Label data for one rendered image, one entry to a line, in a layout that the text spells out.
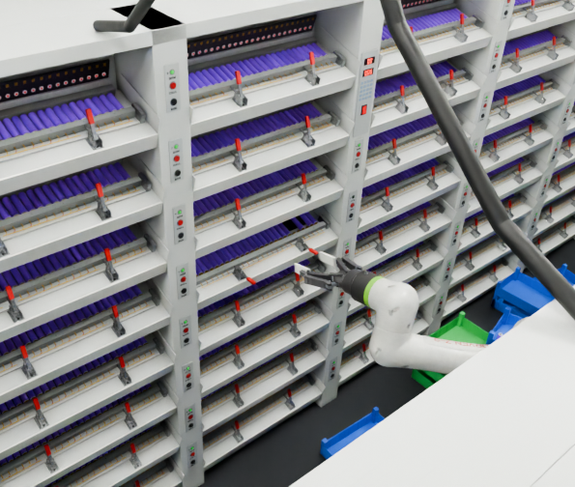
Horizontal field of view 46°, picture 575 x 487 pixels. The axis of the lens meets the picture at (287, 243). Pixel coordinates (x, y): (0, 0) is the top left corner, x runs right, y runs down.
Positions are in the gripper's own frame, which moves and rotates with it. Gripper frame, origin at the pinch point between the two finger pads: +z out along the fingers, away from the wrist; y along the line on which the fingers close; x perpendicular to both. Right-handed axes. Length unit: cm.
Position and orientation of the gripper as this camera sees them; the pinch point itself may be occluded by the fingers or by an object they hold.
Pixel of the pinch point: (312, 263)
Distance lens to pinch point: 209.5
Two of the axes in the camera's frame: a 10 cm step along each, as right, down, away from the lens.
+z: -6.4, -2.8, 7.2
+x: -0.9, -9.0, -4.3
